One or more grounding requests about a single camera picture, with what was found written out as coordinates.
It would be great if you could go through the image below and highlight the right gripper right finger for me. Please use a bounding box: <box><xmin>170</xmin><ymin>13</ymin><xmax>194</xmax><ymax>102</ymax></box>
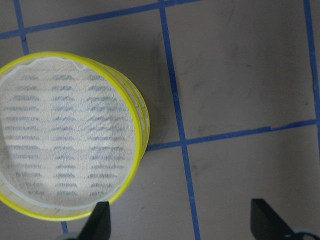
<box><xmin>250</xmin><ymin>198</ymin><xmax>299</xmax><ymax>240</ymax></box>

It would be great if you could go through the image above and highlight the yellow steamer layer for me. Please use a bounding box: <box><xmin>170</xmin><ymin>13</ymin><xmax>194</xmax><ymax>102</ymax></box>
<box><xmin>0</xmin><ymin>51</ymin><xmax>150</xmax><ymax>222</ymax></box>

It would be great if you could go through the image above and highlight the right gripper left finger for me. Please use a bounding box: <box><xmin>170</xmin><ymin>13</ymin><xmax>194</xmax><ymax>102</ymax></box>
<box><xmin>77</xmin><ymin>201</ymin><xmax>111</xmax><ymax>240</ymax></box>

